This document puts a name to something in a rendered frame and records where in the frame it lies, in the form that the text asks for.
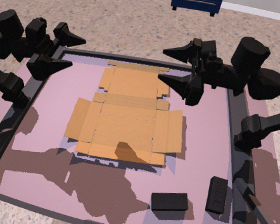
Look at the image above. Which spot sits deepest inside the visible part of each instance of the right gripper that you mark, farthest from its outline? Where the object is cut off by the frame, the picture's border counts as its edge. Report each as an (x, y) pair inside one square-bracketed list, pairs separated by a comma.
[(181, 85)]

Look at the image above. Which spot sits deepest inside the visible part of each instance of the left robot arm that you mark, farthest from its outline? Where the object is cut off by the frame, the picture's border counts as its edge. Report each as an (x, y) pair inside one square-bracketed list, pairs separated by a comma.
[(11, 42)]

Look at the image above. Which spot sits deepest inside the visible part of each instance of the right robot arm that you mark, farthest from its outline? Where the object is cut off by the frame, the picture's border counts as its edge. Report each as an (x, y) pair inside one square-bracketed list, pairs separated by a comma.
[(263, 84)]

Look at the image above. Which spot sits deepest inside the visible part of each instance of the brown cardboard blank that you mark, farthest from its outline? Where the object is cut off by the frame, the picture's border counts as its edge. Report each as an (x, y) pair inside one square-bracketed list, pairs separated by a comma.
[(126, 126)]

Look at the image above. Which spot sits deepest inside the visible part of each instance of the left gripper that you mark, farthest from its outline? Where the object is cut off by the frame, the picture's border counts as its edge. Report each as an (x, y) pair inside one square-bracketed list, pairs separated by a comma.
[(45, 65)]

